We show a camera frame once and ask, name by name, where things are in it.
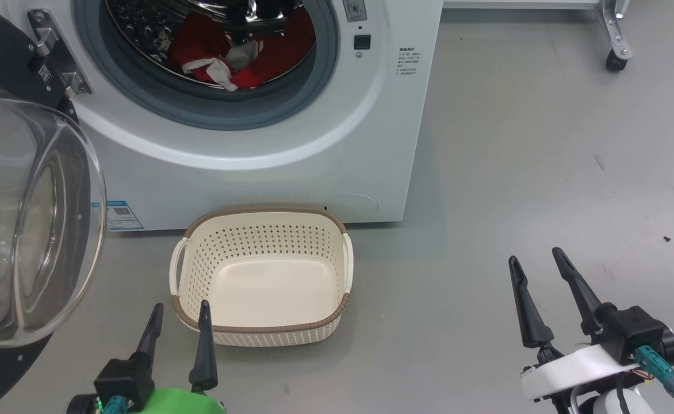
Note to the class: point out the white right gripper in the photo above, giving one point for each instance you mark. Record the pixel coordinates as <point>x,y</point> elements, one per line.
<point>584,371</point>

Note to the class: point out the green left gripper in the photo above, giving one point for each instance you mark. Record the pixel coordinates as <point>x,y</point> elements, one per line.
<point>187,403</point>

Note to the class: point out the black-rimmed glass washer door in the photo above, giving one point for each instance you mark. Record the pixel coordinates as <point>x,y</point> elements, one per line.
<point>3,230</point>

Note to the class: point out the red and white garment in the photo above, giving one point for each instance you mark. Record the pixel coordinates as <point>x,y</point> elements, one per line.
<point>279,54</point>

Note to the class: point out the cream perforated laundry basket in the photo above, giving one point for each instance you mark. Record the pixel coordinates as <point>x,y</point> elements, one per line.
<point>268,293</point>

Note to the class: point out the white front-load washing machine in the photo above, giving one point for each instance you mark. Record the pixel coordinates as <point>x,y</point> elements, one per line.
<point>314,172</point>

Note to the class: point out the grey rubber door seal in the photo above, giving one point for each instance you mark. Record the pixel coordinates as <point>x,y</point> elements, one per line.
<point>199,112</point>

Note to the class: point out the metal door hinge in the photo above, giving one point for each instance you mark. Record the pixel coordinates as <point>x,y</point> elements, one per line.
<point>55,52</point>

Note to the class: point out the washing machine drum with laundry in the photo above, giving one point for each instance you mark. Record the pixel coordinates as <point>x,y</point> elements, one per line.
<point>136,23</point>

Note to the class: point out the black door latch socket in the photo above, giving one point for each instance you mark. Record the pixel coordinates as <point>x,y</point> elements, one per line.
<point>362,42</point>

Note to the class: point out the blue energy label sticker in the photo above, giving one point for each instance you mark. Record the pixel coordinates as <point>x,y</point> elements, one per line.
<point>119,215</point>

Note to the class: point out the shiny metal caster leg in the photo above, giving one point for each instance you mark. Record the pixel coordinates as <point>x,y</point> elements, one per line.
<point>617,34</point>

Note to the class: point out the white partition panel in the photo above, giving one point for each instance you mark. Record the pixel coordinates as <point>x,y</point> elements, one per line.
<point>515,3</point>

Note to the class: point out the small grey info sticker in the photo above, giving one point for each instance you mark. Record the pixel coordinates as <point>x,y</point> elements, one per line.
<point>354,10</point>

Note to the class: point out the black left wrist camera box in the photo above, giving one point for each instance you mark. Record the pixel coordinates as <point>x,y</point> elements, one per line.
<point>124,376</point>

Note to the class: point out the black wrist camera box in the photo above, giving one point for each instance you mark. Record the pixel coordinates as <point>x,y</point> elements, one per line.
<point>124,376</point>
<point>636,330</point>

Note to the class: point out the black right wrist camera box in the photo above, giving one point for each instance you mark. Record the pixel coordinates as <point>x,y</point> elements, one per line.
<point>636,330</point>

